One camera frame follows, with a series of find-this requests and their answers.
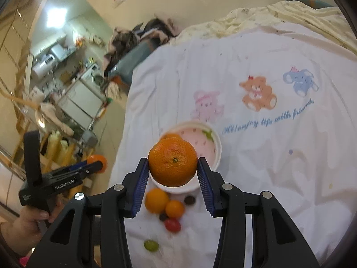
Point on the pink strawberry pattern bowl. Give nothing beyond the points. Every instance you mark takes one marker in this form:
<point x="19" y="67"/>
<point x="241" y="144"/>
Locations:
<point x="206" y="143"/>

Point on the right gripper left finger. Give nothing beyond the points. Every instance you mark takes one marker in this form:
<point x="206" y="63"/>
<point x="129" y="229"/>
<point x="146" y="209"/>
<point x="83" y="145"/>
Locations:
<point x="121" y="201"/>

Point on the cream yellow quilt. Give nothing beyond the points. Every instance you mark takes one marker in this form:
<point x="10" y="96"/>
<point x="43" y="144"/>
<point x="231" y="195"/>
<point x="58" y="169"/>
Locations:
<point x="329" y="22"/>

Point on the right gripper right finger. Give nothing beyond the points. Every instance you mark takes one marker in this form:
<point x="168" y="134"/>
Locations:
<point x="225" y="201"/>

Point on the wooden rack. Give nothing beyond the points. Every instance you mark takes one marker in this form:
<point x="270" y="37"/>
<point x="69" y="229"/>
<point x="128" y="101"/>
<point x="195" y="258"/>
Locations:
<point x="55" y="149"/>

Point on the large orange mandarin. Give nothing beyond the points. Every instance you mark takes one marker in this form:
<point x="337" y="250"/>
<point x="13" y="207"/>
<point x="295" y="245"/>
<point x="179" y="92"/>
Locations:
<point x="172" y="162"/>

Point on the white kitchen cabinet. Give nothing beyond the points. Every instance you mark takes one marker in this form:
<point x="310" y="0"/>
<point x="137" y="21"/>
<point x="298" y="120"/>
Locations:
<point x="83" y="99"/>

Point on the small orange tangerine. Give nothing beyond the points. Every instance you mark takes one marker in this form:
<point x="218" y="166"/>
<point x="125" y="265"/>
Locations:
<point x="175" y="209"/>

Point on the orange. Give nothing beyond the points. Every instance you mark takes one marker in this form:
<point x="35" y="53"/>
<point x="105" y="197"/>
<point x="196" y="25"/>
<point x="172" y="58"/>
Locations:
<point x="170" y="135"/>
<point x="156" y="201"/>

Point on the red cherry tomato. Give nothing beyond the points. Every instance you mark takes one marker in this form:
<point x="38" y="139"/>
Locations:
<point x="172" y="225"/>

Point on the person's left hand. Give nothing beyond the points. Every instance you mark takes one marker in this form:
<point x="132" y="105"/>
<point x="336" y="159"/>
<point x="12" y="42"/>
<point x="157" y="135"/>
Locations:
<point x="24" y="234"/>

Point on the pile of clothes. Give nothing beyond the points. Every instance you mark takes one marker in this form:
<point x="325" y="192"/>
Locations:
<point x="129" y="48"/>

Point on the small dark grape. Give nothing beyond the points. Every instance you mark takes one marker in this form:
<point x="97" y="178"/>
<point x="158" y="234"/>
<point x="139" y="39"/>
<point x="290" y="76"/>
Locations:
<point x="163" y="217"/>

